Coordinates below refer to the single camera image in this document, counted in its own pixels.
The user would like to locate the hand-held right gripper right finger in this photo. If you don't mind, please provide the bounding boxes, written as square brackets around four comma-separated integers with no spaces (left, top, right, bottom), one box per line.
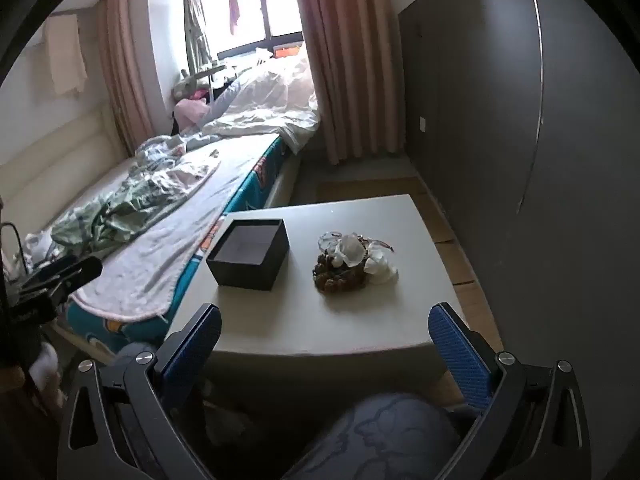
[427,302,593,480]

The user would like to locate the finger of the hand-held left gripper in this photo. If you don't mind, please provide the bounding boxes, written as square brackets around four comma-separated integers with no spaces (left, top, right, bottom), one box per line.
[20,256,103,304]

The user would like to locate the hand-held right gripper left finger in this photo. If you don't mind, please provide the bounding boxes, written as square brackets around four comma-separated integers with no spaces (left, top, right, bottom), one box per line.
[57,302,223,480]

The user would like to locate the black square box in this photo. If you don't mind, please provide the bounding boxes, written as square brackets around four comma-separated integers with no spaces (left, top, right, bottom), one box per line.
[206,218,291,292]

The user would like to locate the white flower ornament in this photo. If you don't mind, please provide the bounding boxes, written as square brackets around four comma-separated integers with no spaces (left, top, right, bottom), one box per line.
[332,235,367,267]
[364,252,399,286]

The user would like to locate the pile of beaded jewelry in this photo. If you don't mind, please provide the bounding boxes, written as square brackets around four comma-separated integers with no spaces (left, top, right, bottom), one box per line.
[312,252,371,297]

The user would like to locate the person's left hand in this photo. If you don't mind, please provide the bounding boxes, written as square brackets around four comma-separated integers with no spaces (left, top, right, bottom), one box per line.
[27,342,66,414]

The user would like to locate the green patterned sheet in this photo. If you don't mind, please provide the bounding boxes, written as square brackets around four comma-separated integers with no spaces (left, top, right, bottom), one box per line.
[50,135,223,253]

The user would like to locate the white fleece blanket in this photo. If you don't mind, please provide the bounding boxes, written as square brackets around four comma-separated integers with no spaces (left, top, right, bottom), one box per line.
[67,135,281,321]

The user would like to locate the cream padded headboard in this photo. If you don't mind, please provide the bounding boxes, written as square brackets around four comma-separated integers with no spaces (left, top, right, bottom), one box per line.
[0,105,128,221]

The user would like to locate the white square table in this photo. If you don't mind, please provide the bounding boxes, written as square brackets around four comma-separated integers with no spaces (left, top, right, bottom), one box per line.
[202,194,468,401]

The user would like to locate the teal printed mattress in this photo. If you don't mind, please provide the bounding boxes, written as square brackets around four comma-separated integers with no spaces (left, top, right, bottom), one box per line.
[65,137,288,356]

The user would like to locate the pink clothes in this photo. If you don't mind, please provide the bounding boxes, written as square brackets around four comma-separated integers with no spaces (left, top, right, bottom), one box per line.
[172,97,211,133]

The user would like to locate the pink curtain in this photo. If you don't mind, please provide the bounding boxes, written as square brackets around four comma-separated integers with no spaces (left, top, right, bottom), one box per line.
[287,0,408,166]
[95,0,161,158]

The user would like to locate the hanging white cloth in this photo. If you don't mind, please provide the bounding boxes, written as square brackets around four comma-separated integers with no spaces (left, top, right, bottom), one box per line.
[42,14,90,97]

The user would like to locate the grey wardrobe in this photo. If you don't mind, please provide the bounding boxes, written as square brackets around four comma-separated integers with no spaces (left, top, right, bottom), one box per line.
[397,0,640,361]

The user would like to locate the white duvet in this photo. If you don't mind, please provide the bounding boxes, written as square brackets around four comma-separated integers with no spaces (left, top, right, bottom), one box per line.
[200,45,322,153]

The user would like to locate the hanging grey-green garment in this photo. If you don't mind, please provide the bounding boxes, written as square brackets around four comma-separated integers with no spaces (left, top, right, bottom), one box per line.
[182,0,213,73]

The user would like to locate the window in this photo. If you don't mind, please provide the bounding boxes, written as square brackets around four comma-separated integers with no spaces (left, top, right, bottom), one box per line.
[150,0,306,61]

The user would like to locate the black cable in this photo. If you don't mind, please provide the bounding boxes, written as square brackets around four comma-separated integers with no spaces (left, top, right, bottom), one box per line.
[0,221,25,281]

